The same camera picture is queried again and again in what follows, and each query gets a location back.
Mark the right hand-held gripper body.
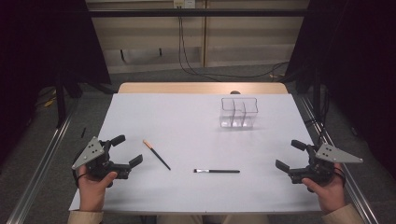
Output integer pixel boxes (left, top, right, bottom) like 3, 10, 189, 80
289, 142, 364, 185

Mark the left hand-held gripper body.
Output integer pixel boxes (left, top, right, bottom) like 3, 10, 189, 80
71, 135, 132, 181

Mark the gold ferrule makeup brush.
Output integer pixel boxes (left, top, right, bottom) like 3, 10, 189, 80
142, 139, 172, 172

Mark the black silver ferrule makeup brush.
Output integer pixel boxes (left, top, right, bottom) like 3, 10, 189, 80
192, 168, 241, 175

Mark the clear acrylic organizer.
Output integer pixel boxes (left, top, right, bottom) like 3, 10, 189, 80
219, 96, 260, 130

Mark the person's right hand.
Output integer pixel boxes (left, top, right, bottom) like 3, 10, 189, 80
301, 163, 347, 215

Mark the person's left hand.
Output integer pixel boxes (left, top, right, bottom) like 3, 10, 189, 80
77, 164, 119, 213

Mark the black metal stand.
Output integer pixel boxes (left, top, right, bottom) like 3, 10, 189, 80
54, 71, 67, 129

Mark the wooden table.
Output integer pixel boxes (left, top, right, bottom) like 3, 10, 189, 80
117, 81, 290, 95

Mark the person's lap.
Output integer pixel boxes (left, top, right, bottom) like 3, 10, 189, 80
154, 214, 269, 224

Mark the black curtain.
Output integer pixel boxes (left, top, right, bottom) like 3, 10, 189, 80
0, 0, 112, 166
284, 0, 396, 180

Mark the black horizontal bar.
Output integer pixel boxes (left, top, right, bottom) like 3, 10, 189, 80
88, 7, 310, 19

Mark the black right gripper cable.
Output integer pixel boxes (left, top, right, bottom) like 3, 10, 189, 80
333, 166, 347, 189

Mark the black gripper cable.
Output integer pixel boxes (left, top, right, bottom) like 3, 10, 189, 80
333, 166, 347, 189
72, 169, 88, 189

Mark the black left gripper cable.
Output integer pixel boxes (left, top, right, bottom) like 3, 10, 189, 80
72, 169, 88, 189

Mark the metal floor rail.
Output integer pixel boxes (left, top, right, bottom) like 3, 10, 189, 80
297, 92, 380, 224
5, 92, 80, 224

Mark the black wall cable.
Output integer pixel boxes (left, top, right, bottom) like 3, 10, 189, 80
177, 7, 290, 80

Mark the white wall outlet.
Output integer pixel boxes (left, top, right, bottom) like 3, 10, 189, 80
173, 0, 197, 9

